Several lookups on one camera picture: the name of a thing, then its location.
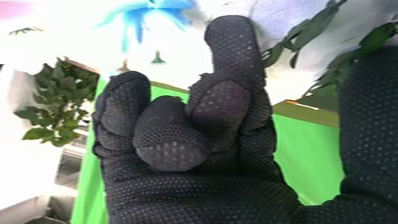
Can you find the green leafy plant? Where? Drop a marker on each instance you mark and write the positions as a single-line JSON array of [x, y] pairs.
[[60, 100]]

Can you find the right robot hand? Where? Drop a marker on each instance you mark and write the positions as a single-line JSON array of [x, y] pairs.
[[237, 186]]

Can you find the pink flower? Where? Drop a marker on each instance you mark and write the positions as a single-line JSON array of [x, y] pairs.
[[12, 7]]

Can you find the green sprig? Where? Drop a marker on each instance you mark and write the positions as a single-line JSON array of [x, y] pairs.
[[370, 38], [308, 30]]

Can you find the blue flower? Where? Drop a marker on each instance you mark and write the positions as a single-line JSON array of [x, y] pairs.
[[143, 13]]

